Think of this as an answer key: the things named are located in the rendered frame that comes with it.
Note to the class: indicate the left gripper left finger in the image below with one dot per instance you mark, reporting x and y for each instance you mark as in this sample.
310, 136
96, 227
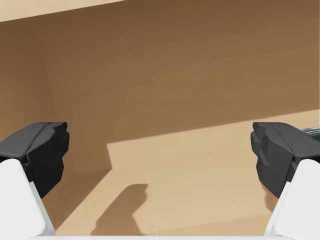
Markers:
37, 155

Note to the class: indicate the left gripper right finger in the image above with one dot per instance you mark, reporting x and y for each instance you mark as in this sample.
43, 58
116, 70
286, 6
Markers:
280, 155

